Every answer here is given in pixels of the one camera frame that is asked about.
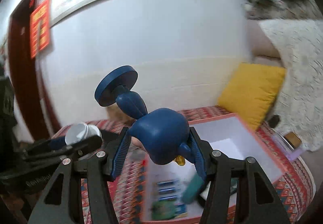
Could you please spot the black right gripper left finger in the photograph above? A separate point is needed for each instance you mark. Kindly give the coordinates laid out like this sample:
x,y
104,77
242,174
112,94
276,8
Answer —
x,y
61,200

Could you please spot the yellow cushion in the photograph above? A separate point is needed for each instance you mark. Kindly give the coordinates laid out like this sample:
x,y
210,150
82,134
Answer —
x,y
251,92

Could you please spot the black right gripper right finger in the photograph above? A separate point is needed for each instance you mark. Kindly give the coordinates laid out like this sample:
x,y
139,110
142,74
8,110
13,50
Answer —
x,y
257,200

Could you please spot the white pill bottle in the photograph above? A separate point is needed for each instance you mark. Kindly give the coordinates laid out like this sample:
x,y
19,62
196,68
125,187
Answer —
x,y
79,132

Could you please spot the red paper door decoration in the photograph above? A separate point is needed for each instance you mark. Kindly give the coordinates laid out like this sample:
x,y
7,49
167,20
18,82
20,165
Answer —
x,y
39,28

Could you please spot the white lace sofa cover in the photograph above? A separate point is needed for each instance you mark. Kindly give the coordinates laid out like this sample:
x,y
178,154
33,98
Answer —
x,y
299,103

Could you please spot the red patterned tablecloth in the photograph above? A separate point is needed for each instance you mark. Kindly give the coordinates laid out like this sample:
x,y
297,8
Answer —
x,y
296,188

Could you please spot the blue figurine toy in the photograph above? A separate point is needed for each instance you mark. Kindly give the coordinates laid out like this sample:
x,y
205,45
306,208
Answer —
x,y
164,133

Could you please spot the teal pouch in box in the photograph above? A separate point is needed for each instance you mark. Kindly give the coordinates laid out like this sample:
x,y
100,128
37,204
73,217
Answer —
x,y
194,188

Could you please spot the battery pack in box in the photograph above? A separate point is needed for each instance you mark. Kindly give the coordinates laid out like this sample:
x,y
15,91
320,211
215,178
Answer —
x,y
168,190

